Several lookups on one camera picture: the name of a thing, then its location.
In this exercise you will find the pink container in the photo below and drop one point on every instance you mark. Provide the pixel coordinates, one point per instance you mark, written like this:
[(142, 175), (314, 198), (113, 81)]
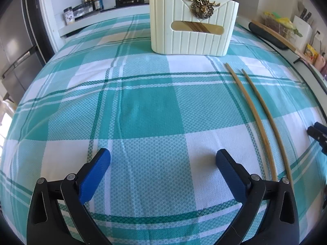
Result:
[(320, 61)]

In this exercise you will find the dark sauce bottle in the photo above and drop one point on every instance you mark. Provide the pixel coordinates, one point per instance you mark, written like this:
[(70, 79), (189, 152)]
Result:
[(98, 2)]

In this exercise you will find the black tray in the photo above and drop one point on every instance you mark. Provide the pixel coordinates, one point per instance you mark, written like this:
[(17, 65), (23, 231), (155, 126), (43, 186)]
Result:
[(265, 35)]

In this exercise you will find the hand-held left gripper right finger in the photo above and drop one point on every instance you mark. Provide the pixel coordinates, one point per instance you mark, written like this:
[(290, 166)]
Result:
[(230, 176)]

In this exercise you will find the steel refrigerator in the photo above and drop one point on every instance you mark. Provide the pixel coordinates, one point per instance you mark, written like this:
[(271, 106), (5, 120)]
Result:
[(15, 43)]

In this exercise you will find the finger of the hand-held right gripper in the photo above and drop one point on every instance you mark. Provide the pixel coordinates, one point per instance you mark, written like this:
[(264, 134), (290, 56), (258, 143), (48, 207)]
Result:
[(316, 135), (321, 127)]

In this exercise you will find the cream ribbed utensil holder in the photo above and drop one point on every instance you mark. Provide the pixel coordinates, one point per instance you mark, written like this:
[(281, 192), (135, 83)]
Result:
[(166, 38)]

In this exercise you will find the wooden cutting board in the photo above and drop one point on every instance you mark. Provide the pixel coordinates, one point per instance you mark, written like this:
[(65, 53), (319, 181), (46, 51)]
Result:
[(281, 38)]

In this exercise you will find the spice jars on shelf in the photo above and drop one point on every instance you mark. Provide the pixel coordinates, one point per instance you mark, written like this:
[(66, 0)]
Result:
[(84, 11)]

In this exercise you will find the teal checked tablecloth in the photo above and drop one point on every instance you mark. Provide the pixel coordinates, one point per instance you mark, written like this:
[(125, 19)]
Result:
[(143, 107)]

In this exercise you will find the yellow green plastic bag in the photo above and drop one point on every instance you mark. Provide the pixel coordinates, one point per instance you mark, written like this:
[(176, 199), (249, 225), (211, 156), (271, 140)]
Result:
[(279, 23)]

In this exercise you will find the wooden chopstick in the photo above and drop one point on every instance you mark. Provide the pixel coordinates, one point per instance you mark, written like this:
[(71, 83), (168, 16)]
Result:
[(275, 125), (258, 122)]

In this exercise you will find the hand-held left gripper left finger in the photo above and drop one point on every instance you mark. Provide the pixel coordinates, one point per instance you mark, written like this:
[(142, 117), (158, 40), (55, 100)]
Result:
[(94, 173)]

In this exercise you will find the yellow snack packet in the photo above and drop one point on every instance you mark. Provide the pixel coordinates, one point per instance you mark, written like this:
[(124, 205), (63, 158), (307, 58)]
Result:
[(311, 53)]

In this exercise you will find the black stove grate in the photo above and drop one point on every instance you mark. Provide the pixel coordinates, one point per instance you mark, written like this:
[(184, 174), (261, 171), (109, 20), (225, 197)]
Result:
[(129, 1)]

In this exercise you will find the white label spice jar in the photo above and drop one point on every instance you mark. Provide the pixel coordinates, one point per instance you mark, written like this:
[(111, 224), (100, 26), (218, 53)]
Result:
[(69, 16)]

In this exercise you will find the white knife block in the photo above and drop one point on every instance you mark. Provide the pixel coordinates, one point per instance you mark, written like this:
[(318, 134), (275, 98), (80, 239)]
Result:
[(302, 28)]

